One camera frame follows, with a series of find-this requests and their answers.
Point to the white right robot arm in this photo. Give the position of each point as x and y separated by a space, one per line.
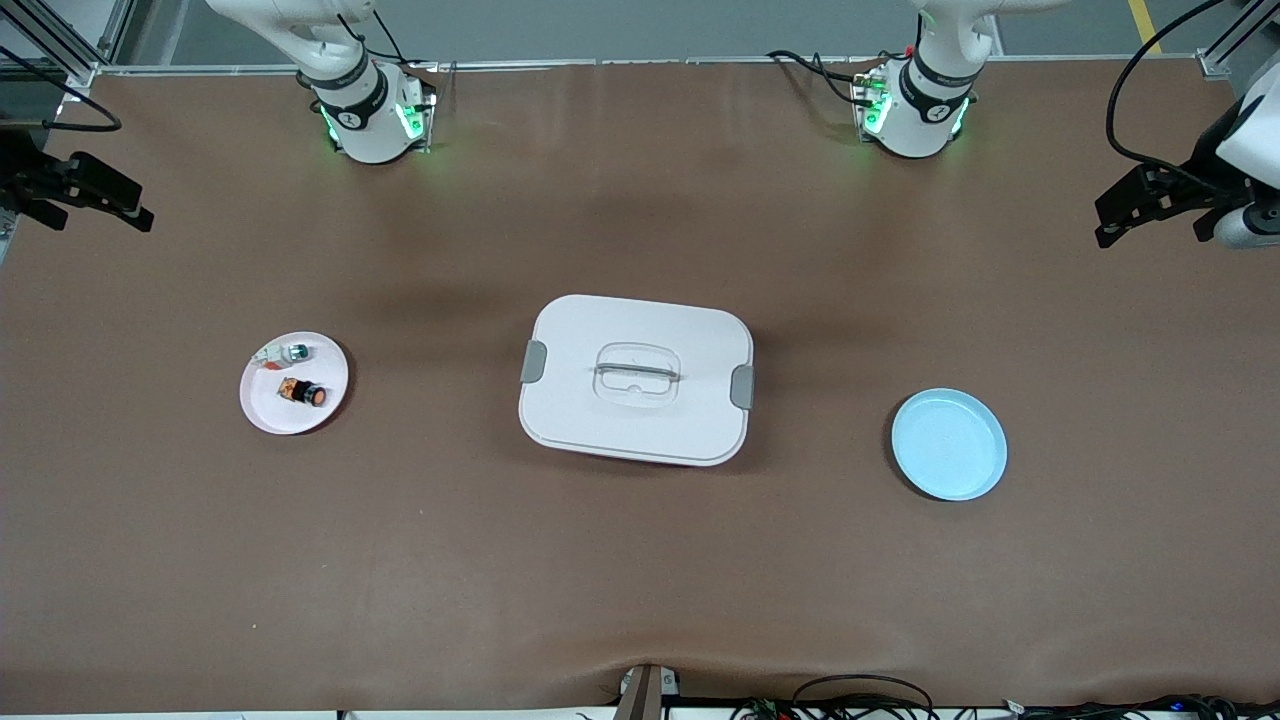
365 120

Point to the pink round plate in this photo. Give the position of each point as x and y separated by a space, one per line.
285 415

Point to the white lidded storage box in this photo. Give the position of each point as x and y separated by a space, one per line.
640 420

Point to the aluminium frame profile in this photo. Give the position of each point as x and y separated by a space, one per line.
1225 50
70 45

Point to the grey box latch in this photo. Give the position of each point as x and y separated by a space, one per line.
534 361
742 387

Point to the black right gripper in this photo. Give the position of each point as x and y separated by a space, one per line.
30 172

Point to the brown table edge bracket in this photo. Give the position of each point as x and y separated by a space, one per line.
642 695

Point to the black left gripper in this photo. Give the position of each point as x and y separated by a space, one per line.
1176 190

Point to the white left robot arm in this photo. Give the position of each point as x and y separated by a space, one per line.
920 115

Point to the light blue round plate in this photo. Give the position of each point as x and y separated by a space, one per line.
945 445

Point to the black orange push-button switch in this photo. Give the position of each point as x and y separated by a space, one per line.
303 392

